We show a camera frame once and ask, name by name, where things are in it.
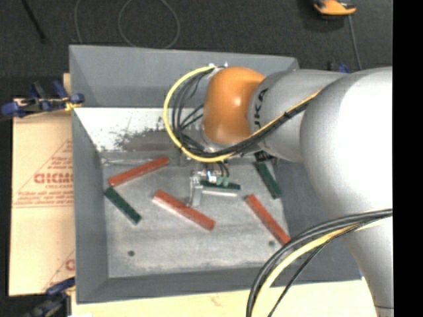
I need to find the red-brown flat block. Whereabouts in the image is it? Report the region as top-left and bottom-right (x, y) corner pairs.
(108, 156), (171, 188)
(152, 190), (217, 232)
(244, 194), (292, 247)

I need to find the dark green flat block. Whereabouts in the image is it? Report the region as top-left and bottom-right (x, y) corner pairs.
(103, 186), (143, 226)
(200, 179), (242, 192)
(252, 161), (283, 200)

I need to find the grey metal bin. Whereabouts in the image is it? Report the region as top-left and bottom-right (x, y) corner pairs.
(68, 44), (363, 304)

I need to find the brown cardboard board, red print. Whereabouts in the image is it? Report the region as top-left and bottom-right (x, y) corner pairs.
(7, 72), (77, 297)

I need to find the black cylinder on white bracket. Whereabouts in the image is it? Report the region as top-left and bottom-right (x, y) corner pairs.
(253, 150), (276, 163)

